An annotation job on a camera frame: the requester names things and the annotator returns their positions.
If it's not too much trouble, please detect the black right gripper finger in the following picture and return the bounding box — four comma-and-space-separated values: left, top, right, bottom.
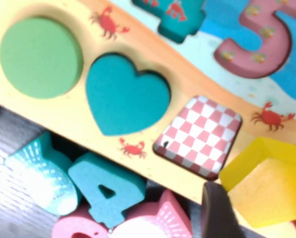
201, 182, 243, 238

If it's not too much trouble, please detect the yellow pentagon piece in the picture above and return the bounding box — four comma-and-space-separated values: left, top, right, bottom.
219, 137, 296, 229

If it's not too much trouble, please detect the pink fish piece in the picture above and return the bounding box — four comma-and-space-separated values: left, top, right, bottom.
112, 189, 193, 238

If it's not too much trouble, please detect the teal heart piece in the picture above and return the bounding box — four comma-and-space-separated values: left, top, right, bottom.
85, 53, 171, 136

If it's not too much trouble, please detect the colourful wooden puzzle board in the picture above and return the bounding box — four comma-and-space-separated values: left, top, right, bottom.
0, 0, 296, 238

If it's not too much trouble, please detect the teal striped fish piece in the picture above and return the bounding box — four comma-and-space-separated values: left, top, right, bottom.
5, 132, 82, 216

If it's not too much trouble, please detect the green circle piece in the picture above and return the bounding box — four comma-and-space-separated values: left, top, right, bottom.
0, 16, 84, 99

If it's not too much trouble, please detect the teal number four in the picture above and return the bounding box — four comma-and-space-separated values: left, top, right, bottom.
68, 152, 147, 229

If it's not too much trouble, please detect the pink number five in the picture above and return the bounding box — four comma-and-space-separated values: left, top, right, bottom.
51, 212, 109, 238

